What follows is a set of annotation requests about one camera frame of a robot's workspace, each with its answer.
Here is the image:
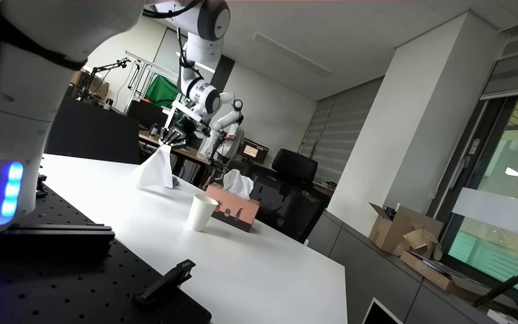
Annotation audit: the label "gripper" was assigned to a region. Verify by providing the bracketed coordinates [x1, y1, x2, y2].
[160, 116, 200, 147]

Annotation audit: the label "white tissue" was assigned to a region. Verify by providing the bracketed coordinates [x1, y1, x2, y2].
[223, 169, 255, 200]
[135, 144, 175, 190]

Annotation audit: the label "pink tissue box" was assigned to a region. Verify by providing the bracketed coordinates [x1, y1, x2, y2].
[205, 183, 261, 233]

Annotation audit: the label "open cardboard box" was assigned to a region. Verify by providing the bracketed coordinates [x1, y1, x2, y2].
[369, 202, 444, 257]

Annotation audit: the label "flat cardboard box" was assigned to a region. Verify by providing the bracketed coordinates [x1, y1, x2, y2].
[400, 250, 482, 298]

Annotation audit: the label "wooden desk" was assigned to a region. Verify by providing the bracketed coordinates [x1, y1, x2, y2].
[138, 130, 211, 166]

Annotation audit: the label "green cloth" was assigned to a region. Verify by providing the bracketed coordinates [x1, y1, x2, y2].
[144, 74, 180, 109]

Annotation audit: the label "white paper cup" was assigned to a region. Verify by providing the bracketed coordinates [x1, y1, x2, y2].
[186, 193, 220, 233]

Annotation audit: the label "black partition panel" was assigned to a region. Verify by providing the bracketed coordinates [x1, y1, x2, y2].
[45, 96, 141, 165]

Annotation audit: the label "monitor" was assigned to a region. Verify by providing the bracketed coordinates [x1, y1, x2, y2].
[237, 138, 270, 165]

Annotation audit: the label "black office chair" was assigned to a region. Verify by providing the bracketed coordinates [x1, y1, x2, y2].
[245, 148, 328, 244]

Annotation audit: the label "grey window blinds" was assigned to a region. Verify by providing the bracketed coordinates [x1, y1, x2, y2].
[299, 76, 384, 186]

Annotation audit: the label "white-framed dark screen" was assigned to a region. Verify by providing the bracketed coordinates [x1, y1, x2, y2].
[362, 297, 404, 324]

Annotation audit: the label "window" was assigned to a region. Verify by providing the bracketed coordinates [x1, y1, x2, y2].
[428, 89, 518, 303]

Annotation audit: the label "aluminium frame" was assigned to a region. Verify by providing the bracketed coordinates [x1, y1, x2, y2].
[124, 50, 181, 114]

